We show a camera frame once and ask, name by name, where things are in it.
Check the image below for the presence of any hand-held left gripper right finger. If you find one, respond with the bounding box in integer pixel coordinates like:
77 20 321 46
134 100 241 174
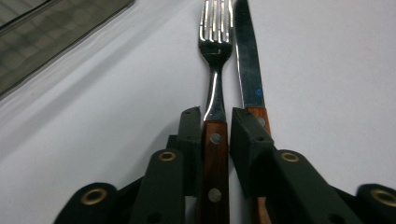
230 106 363 224

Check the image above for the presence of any wooden-handled metal knife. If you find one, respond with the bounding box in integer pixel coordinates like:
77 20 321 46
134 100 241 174
233 0 274 224

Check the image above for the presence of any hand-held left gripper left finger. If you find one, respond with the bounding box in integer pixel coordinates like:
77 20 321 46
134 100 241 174
129 106 204 224

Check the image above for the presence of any white table sheet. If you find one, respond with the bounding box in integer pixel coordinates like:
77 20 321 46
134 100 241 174
0 0 396 224

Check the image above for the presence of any wooden-handled metal fork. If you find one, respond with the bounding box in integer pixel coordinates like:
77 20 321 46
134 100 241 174
195 0 234 224

